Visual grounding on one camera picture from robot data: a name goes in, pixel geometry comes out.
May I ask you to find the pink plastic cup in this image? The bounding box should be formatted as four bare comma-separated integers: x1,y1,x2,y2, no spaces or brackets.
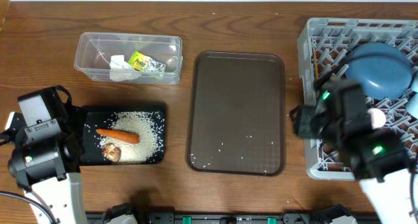
367,108,387,129

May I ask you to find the wooden chopstick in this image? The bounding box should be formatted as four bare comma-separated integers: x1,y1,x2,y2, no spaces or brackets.
312,47,320,80

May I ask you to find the dark blue large bowl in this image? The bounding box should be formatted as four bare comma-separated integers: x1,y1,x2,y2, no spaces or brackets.
345,42,413,100

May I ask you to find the brown food scrap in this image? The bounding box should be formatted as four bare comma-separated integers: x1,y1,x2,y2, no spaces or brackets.
102,143,121,162

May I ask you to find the light blue small bowl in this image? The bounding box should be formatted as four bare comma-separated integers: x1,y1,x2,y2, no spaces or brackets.
405,93,418,118

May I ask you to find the orange carrot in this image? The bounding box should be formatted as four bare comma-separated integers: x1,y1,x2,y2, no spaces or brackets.
96,129,140,144

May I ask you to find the white tissue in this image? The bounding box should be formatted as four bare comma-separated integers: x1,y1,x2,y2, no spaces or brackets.
109,55,140,82

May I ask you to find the pile of white rice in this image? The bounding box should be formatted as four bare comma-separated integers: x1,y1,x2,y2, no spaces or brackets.
80,110,165,165

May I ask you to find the green foil snack wrapper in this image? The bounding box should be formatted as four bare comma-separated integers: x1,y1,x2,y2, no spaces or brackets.
128,51,166,72

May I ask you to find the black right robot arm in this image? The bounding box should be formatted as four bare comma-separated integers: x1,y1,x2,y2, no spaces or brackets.
289,78,417,223

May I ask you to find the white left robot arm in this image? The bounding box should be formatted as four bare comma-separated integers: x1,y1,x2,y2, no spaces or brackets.
1,86,88,223

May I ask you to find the grey dishwasher rack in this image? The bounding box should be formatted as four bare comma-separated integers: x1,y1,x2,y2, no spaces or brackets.
297,18,417,180

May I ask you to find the black plastic tray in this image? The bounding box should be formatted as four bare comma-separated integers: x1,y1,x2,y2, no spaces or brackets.
80,104,166,166

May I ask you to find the brown serving tray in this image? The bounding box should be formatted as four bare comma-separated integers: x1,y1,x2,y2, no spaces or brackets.
185,52,285,177

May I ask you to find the clear plastic container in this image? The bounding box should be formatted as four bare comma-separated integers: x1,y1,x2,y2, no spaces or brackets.
74,32,183,85

